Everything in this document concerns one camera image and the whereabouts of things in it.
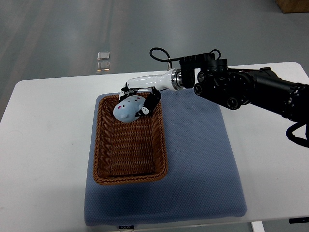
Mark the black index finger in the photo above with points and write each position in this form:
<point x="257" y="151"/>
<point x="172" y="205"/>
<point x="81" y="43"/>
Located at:
<point x="125" y="94"/>

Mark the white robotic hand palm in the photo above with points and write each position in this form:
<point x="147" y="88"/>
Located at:
<point x="169" y="80"/>

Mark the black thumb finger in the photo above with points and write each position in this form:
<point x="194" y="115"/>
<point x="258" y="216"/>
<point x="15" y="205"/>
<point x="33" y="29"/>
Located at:
<point x="150" y="103"/>

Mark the light blue plush toy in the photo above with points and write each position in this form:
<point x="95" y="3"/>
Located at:
<point x="125" y="111"/>

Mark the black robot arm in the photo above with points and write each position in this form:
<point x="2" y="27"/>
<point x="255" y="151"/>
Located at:
<point x="212" y="79"/>

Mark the brown wicker basket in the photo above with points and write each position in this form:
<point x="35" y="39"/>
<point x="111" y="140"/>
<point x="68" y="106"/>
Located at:
<point x="126" y="153"/>

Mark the lower metal floor plate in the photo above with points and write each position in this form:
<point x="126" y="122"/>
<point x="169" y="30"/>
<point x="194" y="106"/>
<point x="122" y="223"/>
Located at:
<point x="103" y="66"/>

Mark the metal floor plate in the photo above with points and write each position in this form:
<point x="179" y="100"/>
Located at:
<point x="103" y="55"/>
<point x="103" y="66"/>

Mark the upper metal floor plate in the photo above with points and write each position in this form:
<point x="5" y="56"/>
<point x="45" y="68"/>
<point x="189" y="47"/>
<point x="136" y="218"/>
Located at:
<point x="103" y="55"/>

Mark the blue quilted mat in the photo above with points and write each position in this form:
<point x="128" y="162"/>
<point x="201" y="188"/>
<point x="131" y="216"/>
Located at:
<point x="202" y="181"/>

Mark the brown cardboard box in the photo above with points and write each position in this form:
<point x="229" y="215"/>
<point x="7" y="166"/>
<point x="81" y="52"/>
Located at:
<point x="293" y="6"/>

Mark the white table leg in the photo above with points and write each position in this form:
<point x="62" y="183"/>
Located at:
<point x="257" y="226"/>

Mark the black table control panel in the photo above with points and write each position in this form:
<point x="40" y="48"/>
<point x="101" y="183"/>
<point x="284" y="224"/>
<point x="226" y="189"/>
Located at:
<point x="299" y="220"/>

